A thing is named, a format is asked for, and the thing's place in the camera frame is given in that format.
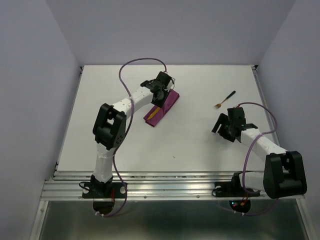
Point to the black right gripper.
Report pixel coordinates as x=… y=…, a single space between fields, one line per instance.
x=222 y=119

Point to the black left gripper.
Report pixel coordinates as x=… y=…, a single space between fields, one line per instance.
x=166 y=92

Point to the purple cloth napkin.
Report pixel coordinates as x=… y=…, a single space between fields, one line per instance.
x=170 y=101

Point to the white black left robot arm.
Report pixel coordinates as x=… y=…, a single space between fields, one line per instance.
x=110 y=127

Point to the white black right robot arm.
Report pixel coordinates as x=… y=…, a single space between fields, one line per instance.
x=283 y=174

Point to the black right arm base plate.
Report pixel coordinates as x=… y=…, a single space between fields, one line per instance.
x=226 y=189

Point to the aluminium right side rail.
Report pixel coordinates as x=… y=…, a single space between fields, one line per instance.
x=259 y=117

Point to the aluminium rail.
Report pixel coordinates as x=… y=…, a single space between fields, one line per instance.
x=70 y=106
x=259 y=117

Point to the aluminium left side rail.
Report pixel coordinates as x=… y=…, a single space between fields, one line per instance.
x=70 y=106

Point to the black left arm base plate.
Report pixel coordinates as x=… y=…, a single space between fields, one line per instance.
x=114 y=190

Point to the aluminium front rail frame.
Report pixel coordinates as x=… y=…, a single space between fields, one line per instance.
x=141 y=186

